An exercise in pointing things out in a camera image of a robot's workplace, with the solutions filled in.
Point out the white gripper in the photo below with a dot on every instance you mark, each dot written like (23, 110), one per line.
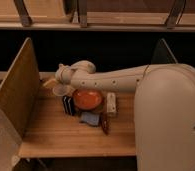
(64, 74)

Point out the blue cloth piece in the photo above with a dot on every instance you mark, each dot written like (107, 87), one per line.
(90, 118)

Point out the right wooden side panel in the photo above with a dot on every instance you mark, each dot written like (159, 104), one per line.
(163, 54)

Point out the orange bowl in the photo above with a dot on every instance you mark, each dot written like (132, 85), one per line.
(87, 99)

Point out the clear plastic cup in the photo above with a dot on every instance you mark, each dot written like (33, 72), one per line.
(61, 90)

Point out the white small bottle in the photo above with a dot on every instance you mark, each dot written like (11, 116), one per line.
(111, 107)

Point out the left wooden side panel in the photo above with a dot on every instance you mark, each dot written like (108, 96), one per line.
(18, 91)

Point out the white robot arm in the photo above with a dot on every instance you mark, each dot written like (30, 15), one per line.
(164, 109)

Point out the wooden upper shelf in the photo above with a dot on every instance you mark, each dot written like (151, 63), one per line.
(99, 15)

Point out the wooden side panel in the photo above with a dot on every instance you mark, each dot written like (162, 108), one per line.
(18, 91)
(163, 54)

